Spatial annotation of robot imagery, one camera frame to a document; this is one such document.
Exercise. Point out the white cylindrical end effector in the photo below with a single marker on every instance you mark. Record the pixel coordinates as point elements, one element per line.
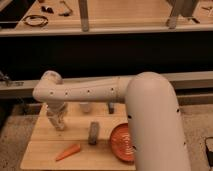
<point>56,111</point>

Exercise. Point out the small white bottle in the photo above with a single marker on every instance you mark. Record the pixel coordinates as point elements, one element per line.
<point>59,126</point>

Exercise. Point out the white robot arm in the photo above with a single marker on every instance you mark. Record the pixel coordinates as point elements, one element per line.
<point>152,109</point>

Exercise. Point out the white plastic cup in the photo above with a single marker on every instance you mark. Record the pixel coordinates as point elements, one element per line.
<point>85,107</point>

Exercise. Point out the orange toy carrot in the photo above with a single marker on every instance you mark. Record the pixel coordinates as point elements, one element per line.
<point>75,148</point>

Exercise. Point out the wooden board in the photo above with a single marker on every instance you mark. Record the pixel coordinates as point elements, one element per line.
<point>82,146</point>

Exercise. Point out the grey rectangular block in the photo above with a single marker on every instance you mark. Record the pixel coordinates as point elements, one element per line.
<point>93,133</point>

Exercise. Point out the dark grey eraser block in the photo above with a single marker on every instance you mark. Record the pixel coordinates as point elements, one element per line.
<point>110,107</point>

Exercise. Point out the orange ridged plate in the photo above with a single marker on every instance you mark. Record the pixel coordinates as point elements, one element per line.
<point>120,143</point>

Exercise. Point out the small dark object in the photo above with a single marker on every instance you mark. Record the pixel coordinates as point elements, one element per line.
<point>47,9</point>

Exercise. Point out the black device at edge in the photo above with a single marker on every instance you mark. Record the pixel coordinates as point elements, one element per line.
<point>209,153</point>

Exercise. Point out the metal clamp bracket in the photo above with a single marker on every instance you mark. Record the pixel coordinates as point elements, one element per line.
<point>8,81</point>

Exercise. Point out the grey metal post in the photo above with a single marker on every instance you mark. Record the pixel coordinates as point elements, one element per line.
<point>177,6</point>
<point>83,8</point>

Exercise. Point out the grey metal post right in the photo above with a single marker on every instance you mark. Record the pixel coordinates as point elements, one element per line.
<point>177,6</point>

